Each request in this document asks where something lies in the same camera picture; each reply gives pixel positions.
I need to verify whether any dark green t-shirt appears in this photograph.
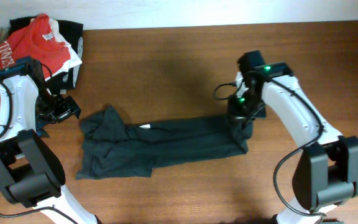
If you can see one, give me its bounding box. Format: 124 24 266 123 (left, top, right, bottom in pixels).
76 106 253 180

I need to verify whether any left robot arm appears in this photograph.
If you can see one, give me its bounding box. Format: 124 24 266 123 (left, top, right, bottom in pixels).
0 57 100 223

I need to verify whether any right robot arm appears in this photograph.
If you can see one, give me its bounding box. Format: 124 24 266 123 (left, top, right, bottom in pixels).
227 50 358 223

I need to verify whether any red folded t-shirt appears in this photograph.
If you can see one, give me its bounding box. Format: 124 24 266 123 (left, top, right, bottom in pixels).
0 14 54 73

